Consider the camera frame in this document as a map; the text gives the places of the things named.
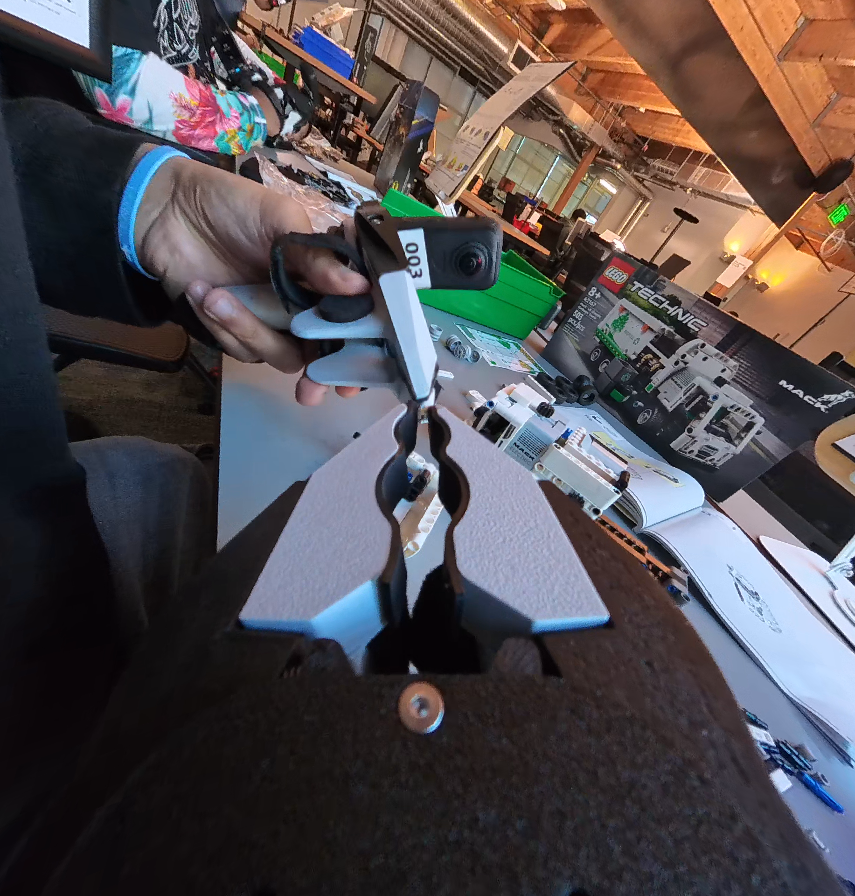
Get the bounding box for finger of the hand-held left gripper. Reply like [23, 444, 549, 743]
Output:
[378, 269, 440, 405]

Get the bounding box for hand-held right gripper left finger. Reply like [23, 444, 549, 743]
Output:
[238, 405, 409, 674]

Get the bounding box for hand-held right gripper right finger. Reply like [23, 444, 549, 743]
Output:
[427, 406, 612, 632]

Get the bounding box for person's left forearm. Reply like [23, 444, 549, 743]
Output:
[0, 97, 164, 324]

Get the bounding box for white lego truck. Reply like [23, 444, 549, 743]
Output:
[468, 380, 633, 522]

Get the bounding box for pile of black lego tyres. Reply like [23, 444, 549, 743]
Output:
[531, 373, 601, 410]

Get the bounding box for lego truck set box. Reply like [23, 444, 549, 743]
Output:
[541, 251, 855, 503]

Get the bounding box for scattered dark blue lego pieces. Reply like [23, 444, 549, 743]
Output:
[741, 707, 830, 788]

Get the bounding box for blue lego axle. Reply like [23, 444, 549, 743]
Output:
[797, 772, 846, 816]

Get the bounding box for person's left hand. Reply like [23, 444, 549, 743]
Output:
[136, 157, 374, 408]

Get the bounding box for green plastic bin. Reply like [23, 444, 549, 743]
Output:
[380, 186, 566, 342]

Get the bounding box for green white sticker sheet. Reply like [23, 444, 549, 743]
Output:
[454, 322, 550, 378]

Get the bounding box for dark printed carton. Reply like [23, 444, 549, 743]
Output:
[373, 78, 444, 198]

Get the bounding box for white sign board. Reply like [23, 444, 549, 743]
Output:
[426, 60, 577, 205]

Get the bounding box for clear plastic parts bag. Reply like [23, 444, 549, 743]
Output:
[240, 149, 374, 233]

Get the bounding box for person's grey trousers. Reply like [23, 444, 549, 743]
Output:
[69, 436, 220, 634]

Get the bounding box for wooden workbench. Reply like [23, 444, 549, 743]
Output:
[237, 13, 381, 107]

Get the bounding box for blue storage bin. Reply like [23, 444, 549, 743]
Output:
[289, 23, 360, 83]

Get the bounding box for open instruction booklet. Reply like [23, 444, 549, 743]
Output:
[559, 403, 855, 769]

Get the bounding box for black floor lamp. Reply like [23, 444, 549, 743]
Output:
[653, 206, 701, 272]

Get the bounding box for brown chair armrest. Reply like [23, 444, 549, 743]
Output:
[41, 303, 192, 375]

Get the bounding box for blue wristband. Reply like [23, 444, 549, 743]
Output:
[117, 145, 192, 282]

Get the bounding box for person's dark top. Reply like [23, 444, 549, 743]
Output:
[0, 14, 152, 841]

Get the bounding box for wooden instruction board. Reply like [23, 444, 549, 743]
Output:
[814, 405, 855, 513]

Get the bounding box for framed white paper sign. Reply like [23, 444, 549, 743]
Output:
[0, 0, 115, 79]

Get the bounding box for white lego frame black pins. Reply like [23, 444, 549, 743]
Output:
[391, 451, 447, 562]

